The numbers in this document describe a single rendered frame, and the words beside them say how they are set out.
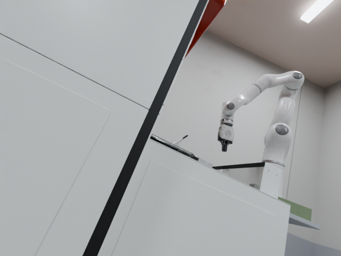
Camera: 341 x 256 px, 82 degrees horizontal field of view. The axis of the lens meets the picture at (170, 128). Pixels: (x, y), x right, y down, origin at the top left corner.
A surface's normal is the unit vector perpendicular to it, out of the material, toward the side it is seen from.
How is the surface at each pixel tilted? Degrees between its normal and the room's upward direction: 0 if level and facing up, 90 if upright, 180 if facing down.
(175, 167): 90
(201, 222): 90
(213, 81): 90
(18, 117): 90
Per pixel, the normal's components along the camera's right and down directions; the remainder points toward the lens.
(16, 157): 0.35, -0.23
